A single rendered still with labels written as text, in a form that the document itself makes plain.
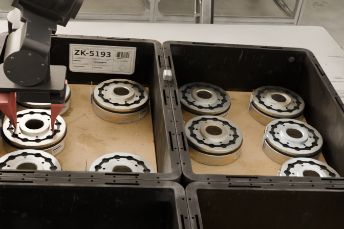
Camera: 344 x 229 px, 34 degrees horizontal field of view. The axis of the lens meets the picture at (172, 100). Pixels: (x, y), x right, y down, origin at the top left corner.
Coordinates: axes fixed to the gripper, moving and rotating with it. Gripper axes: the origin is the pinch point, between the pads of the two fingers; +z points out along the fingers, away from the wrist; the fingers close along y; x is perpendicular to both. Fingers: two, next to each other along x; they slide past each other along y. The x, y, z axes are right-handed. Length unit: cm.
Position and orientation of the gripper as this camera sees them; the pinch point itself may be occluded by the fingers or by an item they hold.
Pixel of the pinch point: (34, 121)
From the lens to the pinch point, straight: 94.2
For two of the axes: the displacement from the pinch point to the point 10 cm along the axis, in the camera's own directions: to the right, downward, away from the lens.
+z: -1.0, 7.9, 6.0
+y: 9.9, 0.4, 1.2
